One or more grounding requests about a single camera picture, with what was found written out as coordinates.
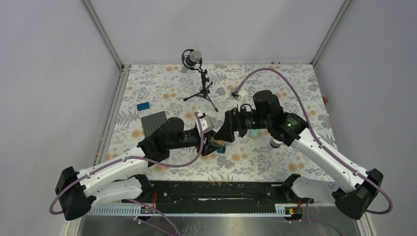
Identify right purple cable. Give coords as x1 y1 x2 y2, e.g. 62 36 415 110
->
229 67 393 215

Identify black base frame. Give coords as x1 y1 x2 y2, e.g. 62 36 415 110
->
134 175 308 214

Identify blue lego brick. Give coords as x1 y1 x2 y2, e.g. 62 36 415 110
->
136 102 150 111

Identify floral table mat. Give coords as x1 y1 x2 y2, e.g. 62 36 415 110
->
100 64 336 182

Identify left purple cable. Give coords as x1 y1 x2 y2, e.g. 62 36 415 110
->
49 111 206 216

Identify amber glass pill bottle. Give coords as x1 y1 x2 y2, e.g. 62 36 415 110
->
211 138 226 147

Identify white pill bottle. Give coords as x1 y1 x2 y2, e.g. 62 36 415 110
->
270 138 283 148

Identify teal pill organizer box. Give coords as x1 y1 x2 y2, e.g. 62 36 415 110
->
217 147 226 154

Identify microphone on tripod stand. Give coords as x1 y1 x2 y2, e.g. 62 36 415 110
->
181 49 219 113

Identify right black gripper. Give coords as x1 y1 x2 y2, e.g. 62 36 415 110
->
214 103 271 142

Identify purple cable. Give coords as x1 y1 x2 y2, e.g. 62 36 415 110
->
49 111 206 216
229 67 393 215

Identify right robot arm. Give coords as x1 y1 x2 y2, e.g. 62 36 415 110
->
214 90 384 220

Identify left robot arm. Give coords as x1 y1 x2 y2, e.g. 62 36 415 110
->
49 113 222 221

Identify mint green tube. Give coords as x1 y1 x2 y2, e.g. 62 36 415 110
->
249 129 262 140

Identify grey lego baseplate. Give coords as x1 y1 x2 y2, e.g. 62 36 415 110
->
141 111 167 137

